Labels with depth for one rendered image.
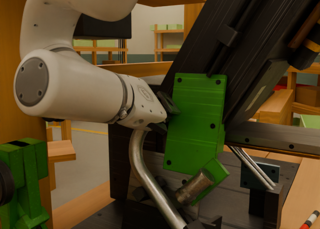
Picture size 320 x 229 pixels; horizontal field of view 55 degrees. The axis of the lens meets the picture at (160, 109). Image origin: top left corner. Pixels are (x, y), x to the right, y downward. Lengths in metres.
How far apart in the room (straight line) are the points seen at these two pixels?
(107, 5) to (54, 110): 0.14
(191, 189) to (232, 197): 0.36
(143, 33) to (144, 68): 9.85
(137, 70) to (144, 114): 0.66
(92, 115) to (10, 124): 0.29
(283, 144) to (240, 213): 0.26
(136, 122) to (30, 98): 0.20
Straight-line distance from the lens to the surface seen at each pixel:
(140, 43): 11.09
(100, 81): 0.43
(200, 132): 0.63
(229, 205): 0.91
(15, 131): 0.71
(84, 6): 0.35
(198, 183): 0.60
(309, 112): 3.66
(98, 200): 0.98
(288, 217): 0.90
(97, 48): 6.59
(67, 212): 0.93
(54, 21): 0.46
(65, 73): 0.38
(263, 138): 0.72
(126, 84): 0.48
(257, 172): 0.76
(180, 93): 0.66
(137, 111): 0.50
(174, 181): 0.68
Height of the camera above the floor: 1.32
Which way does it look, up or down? 10 degrees down
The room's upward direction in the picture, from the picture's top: straight up
